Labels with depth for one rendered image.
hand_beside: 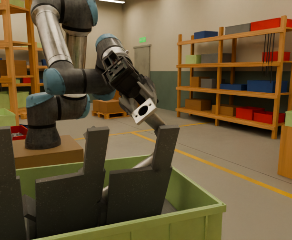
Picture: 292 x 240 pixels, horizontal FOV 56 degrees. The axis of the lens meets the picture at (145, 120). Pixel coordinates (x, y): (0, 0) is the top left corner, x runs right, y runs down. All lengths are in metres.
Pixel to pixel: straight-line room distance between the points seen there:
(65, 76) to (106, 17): 10.90
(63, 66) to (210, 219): 0.56
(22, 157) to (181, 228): 0.74
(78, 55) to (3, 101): 3.21
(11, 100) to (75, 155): 3.03
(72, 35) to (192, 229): 0.84
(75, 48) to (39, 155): 0.45
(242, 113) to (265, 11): 2.16
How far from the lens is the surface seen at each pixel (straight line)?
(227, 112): 6.46
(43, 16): 1.03
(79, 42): 1.17
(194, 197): 0.77
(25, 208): 0.71
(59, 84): 0.81
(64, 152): 1.20
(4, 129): 0.57
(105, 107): 7.37
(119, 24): 11.88
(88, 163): 0.62
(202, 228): 0.67
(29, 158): 1.18
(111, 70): 0.68
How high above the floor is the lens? 1.26
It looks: 10 degrees down
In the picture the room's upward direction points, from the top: straight up
